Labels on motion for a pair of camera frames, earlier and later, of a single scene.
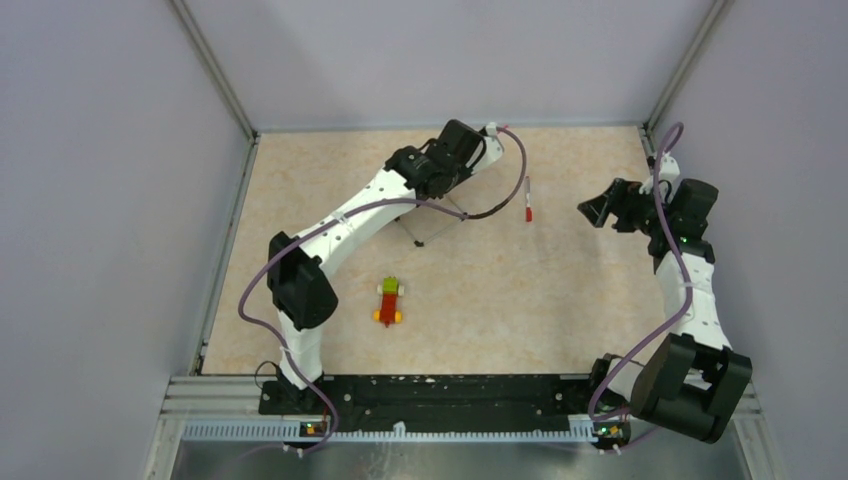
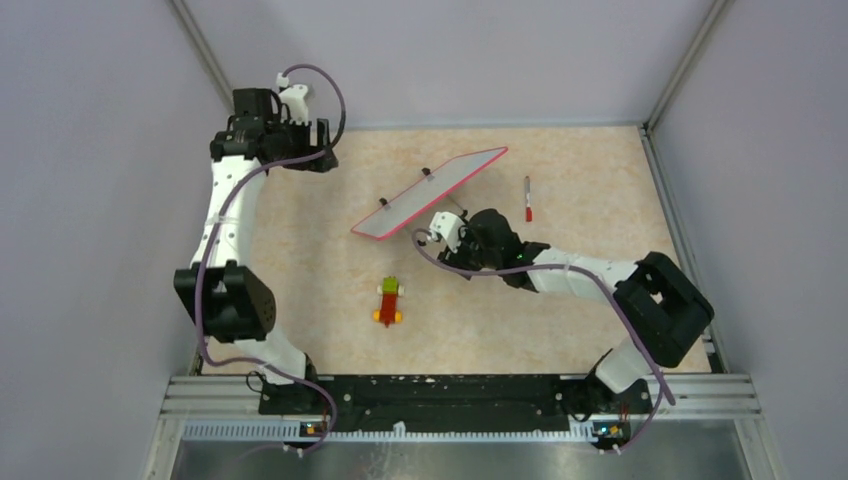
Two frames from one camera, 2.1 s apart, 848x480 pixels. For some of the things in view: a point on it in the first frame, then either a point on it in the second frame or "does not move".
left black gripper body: (460, 172) to (292, 140)
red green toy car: (389, 290) does not move
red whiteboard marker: (529, 208) does not move
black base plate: (436, 402) does not move
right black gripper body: (639, 213) to (470, 256)
